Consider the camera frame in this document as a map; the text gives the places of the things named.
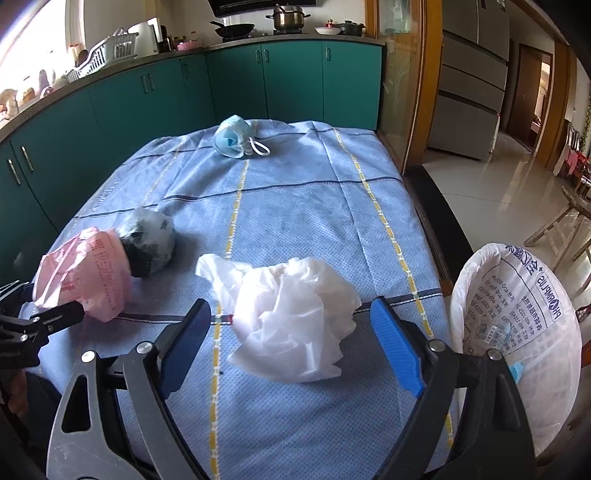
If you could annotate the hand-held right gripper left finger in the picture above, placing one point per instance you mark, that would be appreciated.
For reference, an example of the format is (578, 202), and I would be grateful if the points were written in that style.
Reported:
(184, 344)

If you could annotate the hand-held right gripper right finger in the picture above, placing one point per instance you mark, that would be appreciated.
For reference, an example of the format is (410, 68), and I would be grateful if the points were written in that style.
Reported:
(397, 350)

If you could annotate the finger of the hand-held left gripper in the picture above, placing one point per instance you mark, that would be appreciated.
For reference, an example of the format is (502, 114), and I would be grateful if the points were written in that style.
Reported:
(16, 291)
(55, 319)

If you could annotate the pink wet wipe packet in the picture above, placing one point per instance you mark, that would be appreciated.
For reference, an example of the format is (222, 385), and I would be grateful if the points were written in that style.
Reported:
(87, 272)

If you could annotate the white plastic bag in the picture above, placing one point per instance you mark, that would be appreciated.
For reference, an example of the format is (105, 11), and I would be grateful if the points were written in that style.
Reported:
(286, 314)

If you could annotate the clear plastic bag dark contents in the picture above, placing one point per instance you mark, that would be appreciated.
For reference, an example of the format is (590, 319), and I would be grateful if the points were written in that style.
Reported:
(147, 235)

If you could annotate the bin with white liner bag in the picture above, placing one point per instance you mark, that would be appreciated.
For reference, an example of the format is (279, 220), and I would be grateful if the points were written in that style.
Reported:
(531, 369)

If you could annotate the blue checked tablecloth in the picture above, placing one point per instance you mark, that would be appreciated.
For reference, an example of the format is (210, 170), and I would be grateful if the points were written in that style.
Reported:
(300, 207)

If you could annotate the wooden stool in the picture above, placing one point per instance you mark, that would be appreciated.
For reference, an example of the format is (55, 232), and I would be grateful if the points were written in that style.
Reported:
(554, 221)

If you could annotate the blue face mask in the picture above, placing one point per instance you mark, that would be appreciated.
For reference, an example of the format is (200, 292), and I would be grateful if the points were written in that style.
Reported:
(231, 136)

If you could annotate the teal kitchen cabinet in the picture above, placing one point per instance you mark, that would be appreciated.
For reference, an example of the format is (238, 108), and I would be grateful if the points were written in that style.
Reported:
(138, 101)

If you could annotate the white dish rack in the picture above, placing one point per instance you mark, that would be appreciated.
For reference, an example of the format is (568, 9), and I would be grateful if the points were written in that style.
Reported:
(101, 57)

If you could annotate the wooden framed glass door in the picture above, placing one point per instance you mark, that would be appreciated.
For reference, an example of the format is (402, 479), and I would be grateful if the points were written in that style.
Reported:
(401, 83)

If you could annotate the grey refrigerator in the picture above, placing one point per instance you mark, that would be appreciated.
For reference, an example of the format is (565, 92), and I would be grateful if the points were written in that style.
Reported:
(466, 78)

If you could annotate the wooden doorway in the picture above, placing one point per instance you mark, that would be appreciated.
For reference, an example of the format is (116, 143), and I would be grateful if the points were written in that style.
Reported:
(526, 97)

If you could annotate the pink bowl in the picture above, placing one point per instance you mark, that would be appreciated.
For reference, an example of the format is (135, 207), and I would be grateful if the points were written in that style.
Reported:
(189, 45)

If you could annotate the black wok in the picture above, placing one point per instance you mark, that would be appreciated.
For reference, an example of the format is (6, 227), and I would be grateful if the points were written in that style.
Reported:
(235, 30)

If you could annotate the gas stove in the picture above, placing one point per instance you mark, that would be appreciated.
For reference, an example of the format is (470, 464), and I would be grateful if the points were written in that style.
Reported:
(272, 35)

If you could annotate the small black pot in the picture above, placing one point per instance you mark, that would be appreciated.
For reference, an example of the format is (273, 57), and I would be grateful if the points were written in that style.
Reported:
(350, 29)

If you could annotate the white bowl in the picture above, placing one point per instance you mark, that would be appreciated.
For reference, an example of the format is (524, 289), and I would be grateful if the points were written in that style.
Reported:
(328, 31)

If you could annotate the steel cooking pot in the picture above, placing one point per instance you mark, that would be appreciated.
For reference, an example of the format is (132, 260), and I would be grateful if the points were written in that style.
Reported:
(288, 19)

